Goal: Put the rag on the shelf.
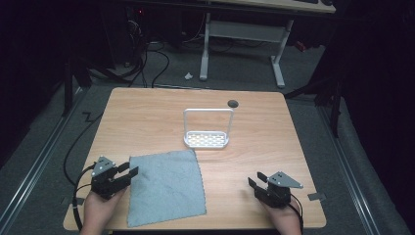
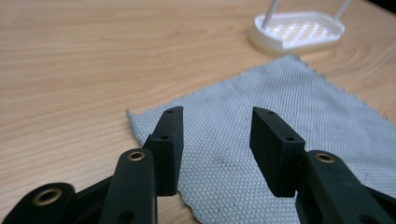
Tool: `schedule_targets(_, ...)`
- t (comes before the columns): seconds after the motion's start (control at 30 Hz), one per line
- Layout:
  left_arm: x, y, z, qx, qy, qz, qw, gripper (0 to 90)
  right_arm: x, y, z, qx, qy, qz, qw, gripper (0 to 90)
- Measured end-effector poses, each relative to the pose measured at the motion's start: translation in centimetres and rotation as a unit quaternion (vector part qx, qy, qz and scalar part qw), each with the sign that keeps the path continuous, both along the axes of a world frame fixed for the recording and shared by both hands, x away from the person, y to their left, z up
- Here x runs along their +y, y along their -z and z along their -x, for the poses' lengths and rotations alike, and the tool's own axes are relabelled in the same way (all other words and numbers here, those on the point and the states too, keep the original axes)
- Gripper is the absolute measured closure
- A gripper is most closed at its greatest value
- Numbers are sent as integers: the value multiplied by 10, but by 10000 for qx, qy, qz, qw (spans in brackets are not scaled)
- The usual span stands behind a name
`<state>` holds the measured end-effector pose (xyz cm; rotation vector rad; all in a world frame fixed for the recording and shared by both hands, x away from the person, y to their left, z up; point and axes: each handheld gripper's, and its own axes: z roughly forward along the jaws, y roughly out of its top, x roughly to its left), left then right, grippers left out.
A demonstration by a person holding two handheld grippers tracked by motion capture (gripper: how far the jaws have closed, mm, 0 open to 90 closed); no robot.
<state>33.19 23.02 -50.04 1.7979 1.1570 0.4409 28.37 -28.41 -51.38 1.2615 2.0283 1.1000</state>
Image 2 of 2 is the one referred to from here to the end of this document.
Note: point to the grey textured cloth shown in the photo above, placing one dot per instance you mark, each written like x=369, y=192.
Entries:
x=236, y=124

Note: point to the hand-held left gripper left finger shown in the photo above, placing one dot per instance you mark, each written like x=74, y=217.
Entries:
x=166, y=155

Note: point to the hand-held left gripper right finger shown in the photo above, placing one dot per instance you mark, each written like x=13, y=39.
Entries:
x=275, y=155

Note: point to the white plastic drying rack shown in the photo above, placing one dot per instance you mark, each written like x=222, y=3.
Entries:
x=295, y=31

